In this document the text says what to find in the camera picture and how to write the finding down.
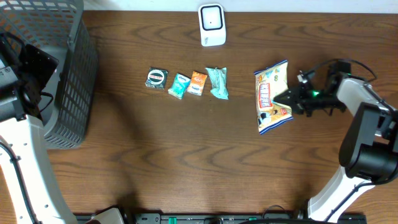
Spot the teal Kleenex tissue pack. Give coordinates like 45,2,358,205
168,73,191,100

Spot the grey plastic mesh basket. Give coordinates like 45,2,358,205
1,0,98,149

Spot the orange tissue pack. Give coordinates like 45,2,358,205
187,72,208,96

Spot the white yellow snack bag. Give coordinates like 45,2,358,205
254,60,293,135

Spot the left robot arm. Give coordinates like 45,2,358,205
1,32,123,223

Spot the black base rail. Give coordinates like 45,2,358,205
74,212,368,224

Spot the green wipes packet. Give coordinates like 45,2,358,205
206,67,229,100

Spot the green round-label packet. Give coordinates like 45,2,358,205
145,67,169,90

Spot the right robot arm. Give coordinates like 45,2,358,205
274,58,397,223

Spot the white barcode scanner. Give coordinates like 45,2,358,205
198,3,226,47

